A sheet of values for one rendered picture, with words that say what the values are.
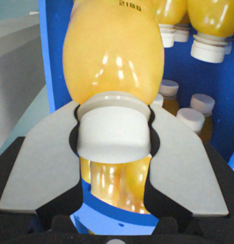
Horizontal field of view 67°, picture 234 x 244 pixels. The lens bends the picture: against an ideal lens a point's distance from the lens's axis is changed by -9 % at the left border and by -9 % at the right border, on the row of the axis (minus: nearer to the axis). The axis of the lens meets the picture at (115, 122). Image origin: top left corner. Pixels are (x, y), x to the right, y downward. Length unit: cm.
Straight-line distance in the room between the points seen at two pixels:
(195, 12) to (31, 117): 161
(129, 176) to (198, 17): 19
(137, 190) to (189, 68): 24
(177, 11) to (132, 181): 21
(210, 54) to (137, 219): 20
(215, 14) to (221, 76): 16
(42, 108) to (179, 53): 138
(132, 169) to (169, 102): 17
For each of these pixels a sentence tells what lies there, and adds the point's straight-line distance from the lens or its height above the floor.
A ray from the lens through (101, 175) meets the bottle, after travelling 30.
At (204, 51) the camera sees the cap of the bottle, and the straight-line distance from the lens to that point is 23.
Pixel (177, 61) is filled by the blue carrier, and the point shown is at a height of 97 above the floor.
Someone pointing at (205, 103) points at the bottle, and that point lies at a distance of 32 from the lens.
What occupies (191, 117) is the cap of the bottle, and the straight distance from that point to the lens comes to 27.
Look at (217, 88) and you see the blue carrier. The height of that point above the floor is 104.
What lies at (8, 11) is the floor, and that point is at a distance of 151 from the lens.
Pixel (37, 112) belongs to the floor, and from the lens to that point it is 167.
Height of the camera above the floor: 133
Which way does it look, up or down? 56 degrees down
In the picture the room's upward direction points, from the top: 179 degrees clockwise
